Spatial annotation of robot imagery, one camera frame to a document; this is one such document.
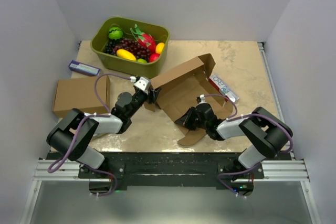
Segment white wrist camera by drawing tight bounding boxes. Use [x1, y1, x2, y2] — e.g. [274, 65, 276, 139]
[130, 76, 151, 94]
[196, 94, 207, 104]

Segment orange toy fruit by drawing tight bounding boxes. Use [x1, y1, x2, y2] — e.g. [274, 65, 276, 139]
[155, 42, 165, 54]

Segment aluminium frame rail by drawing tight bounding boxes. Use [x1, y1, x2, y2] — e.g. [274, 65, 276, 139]
[262, 160, 310, 182]

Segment dark purple toy grapes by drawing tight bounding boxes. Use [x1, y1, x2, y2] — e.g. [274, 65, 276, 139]
[115, 38, 152, 62]

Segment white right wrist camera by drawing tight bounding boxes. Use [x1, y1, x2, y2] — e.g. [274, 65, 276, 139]
[196, 94, 207, 104]

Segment green toy melon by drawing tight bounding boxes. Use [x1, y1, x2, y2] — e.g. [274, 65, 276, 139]
[108, 26, 123, 40]

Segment purple rectangular box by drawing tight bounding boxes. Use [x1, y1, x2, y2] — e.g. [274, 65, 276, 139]
[68, 60, 101, 77]

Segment closed brown cardboard box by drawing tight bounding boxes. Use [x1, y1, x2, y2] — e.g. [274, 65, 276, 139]
[53, 76, 111, 118]

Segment black toy grapes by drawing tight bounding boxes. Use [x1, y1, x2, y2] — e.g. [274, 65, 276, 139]
[104, 40, 119, 56]

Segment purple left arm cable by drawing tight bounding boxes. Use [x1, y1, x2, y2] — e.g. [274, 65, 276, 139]
[47, 73, 132, 175]

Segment pink toy dragon fruit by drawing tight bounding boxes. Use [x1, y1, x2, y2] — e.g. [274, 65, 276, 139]
[130, 24, 156, 53]

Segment green toy lime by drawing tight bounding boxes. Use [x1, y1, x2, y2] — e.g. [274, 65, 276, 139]
[137, 58, 147, 63]

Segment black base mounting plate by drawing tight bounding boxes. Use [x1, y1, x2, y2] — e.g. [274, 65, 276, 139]
[46, 151, 292, 191]

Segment red toy apple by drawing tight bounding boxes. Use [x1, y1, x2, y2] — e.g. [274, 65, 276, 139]
[149, 53, 160, 62]

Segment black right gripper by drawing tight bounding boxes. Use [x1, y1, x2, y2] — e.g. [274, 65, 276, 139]
[176, 106, 208, 131]

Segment olive green plastic bin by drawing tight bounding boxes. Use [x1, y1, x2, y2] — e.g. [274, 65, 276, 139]
[91, 17, 170, 78]

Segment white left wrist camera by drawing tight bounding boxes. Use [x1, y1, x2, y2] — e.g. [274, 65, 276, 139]
[130, 76, 151, 94]

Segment red white snack packet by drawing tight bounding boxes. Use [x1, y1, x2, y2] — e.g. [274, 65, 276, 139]
[208, 73, 240, 103]

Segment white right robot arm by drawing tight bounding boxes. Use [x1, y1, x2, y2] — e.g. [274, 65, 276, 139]
[175, 102, 293, 178]

